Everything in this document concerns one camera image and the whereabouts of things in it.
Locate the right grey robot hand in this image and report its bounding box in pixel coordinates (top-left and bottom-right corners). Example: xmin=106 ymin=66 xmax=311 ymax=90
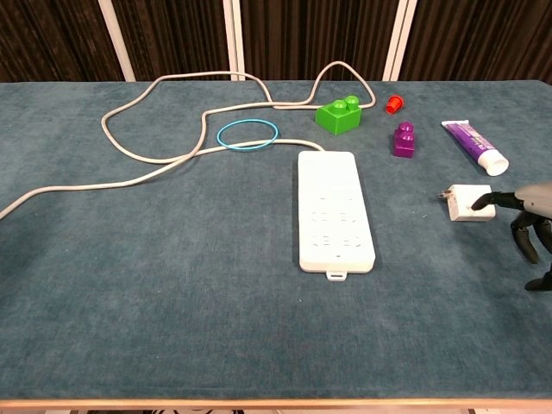
xmin=470 ymin=181 xmax=552 ymax=292

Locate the teal table cloth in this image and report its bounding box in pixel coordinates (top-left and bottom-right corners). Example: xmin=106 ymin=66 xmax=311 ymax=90
xmin=0 ymin=79 xmax=552 ymax=402

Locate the white power strip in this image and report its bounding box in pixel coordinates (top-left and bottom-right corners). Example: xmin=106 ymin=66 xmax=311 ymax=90
xmin=297 ymin=150 xmax=377 ymax=284

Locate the purple toy building block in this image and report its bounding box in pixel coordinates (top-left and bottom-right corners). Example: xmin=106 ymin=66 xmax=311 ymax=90
xmin=392 ymin=122 xmax=417 ymax=160

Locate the green toy building block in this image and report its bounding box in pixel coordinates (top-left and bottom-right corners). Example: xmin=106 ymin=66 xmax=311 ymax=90
xmin=315 ymin=94 xmax=363 ymax=136

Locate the thin blue ring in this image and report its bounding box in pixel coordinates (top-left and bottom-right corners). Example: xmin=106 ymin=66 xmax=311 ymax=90
xmin=216 ymin=119 xmax=279 ymax=151

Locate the white partition post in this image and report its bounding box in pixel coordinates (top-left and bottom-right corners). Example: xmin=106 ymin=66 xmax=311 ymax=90
xmin=97 ymin=0 xmax=137 ymax=82
xmin=382 ymin=0 xmax=418 ymax=81
xmin=222 ymin=0 xmax=246 ymax=82

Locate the white plug adapter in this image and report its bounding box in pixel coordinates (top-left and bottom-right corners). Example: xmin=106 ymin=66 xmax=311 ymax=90
xmin=436 ymin=184 xmax=497 ymax=223

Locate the purple and white toothpaste tube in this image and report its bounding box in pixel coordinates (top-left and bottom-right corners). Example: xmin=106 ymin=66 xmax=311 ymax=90
xmin=440 ymin=119 xmax=511 ymax=177

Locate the white power cord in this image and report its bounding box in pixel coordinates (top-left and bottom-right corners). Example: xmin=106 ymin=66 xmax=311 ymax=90
xmin=0 ymin=60 xmax=375 ymax=221

